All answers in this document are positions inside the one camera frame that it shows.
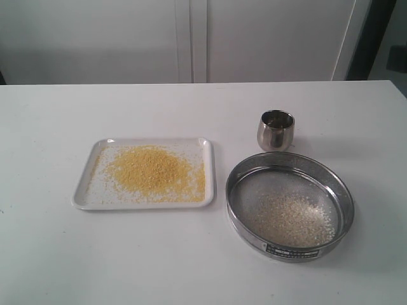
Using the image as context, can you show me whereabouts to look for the white cabinet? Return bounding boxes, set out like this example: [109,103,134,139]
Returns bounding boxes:
[1,1,370,85]

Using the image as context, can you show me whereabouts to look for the white plastic tray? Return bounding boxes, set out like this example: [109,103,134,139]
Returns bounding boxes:
[72,137,215,210]

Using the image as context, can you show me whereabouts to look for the stainless steel cup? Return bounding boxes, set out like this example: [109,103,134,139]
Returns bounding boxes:
[257,110,295,152]

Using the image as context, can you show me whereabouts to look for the yellow and white grains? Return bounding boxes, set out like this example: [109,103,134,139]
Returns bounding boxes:
[85,143,205,206]

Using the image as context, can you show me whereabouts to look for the dark object behind table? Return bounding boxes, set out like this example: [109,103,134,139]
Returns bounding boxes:
[386,45,406,74]

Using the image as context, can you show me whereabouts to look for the round stainless steel sieve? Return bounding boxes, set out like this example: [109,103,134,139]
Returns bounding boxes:
[226,152,355,262]

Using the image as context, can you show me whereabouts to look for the white rice grains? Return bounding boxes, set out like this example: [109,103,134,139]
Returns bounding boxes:
[247,194,336,248]

